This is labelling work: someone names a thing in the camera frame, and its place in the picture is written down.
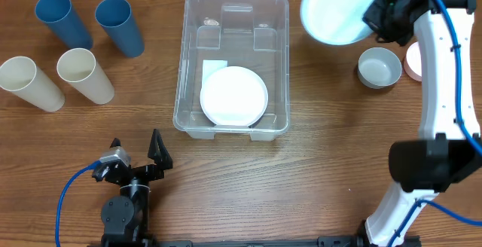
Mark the light blue plate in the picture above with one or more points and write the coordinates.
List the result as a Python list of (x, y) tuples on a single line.
[(335, 22)]

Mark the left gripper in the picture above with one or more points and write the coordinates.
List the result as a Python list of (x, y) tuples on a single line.
[(161, 157)]

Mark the pink bowl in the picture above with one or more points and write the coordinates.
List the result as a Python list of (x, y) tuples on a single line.
[(412, 62)]

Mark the cream cup far left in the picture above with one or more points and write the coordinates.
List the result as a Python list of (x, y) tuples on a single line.
[(21, 77)]

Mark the blue cup near container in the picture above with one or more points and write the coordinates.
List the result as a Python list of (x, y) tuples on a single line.
[(117, 19)]

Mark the blue cup far left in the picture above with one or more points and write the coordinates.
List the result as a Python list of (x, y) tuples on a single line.
[(62, 19)]

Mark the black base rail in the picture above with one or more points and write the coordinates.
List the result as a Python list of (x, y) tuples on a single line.
[(322, 241)]

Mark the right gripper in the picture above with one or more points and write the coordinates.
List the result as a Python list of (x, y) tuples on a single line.
[(375, 18)]

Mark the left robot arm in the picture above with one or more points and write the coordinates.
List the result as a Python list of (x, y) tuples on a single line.
[(126, 216)]

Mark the grey bowl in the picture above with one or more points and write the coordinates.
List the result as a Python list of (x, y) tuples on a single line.
[(378, 68)]

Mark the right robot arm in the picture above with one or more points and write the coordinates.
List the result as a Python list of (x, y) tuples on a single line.
[(448, 148)]

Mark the cream cup inner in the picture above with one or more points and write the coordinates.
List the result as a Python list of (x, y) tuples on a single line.
[(79, 68)]

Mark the pink plate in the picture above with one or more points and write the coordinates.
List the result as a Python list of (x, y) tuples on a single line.
[(234, 96)]

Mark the cream cup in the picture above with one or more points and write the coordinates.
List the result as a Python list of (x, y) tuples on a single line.
[(21, 77), (79, 68)]

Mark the clear plastic storage container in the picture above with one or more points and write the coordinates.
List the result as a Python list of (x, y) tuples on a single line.
[(249, 33)]

